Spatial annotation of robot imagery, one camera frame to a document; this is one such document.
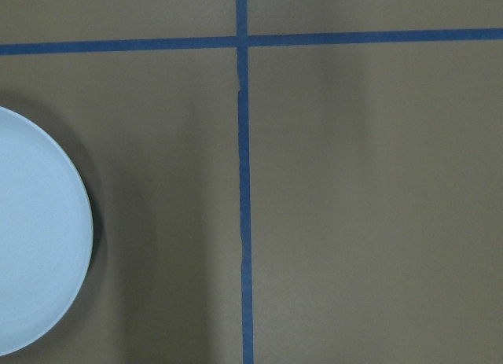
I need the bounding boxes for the blue plate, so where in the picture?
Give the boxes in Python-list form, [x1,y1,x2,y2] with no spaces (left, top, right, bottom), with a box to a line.
[1,108,94,355]

